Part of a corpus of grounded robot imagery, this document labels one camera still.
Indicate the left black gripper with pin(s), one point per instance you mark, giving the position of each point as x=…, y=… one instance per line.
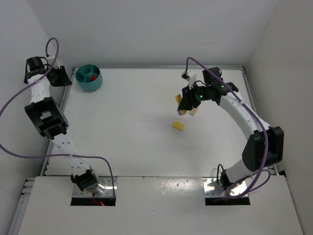
x=59, y=76

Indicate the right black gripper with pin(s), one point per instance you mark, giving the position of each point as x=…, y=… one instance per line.
x=187, y=98

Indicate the cream white lego brick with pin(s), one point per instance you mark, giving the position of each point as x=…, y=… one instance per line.
x=193, y=112

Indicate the long yellow lego brick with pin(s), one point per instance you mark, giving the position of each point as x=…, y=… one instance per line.
x=178, y=99

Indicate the purple lego plate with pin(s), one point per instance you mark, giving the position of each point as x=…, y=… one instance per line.
x=181, y=112

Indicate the short yellow lego brick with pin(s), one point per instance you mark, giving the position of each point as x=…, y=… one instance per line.
x=178, y=126

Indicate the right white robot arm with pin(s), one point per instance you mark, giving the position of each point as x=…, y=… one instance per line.
x=265, y=143

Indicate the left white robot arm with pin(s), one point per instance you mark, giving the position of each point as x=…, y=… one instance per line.
x=51, y=122

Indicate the teal divided round container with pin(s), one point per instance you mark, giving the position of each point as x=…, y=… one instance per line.
x=83, y=77

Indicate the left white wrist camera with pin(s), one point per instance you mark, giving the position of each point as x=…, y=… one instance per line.
x=51, y=58

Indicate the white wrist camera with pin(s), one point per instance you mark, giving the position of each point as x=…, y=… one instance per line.
x=190, y=76
x=51, y=58

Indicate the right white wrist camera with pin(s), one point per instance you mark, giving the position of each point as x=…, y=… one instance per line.
x=190, y=76

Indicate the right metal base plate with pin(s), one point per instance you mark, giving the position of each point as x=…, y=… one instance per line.
x=213, y=190

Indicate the metal base plate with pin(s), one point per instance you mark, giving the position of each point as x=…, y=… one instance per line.
x=213, y=190
x=106, y=189

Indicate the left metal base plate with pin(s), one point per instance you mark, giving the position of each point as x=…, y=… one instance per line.
x=106, y=189

